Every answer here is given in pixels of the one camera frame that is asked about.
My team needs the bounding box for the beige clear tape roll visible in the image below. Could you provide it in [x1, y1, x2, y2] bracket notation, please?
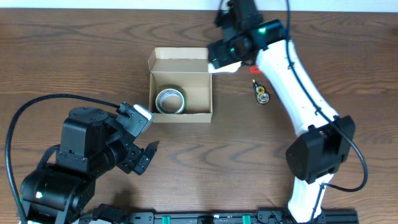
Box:
[155, 88, 187, 115]

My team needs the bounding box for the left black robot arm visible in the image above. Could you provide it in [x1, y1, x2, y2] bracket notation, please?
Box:
[21, 103, 159, 223]

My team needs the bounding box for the left black cable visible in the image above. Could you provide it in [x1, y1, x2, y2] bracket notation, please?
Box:
[5, 93, 122, 224]

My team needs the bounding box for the green tape roll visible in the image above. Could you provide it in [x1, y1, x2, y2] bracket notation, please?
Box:
[161, 88, 188, 114]

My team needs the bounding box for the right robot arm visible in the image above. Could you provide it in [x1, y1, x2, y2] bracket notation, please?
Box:
[207, 1, 355, 223]

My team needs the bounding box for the yellow tape measure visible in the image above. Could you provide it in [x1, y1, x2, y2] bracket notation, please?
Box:
[208, 62, 242, 74]

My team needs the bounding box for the black correction tape dispenser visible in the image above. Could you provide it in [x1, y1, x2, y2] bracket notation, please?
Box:
[252, 80, 270, 105]

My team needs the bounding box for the long orange utility knife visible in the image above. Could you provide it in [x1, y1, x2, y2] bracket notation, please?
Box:
[249, 65, 262, 74]

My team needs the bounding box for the brown cardboard box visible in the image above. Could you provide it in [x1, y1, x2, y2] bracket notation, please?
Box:
[148, 47, 213, 123]

